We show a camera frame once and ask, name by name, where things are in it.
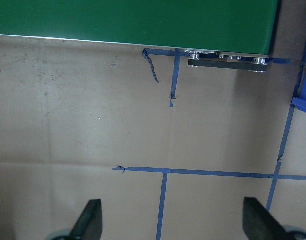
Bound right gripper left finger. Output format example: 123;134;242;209
68;199;103;240

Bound green conveyor belt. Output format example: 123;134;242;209
0;0;279;72

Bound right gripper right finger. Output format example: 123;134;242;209
242;197;295;240

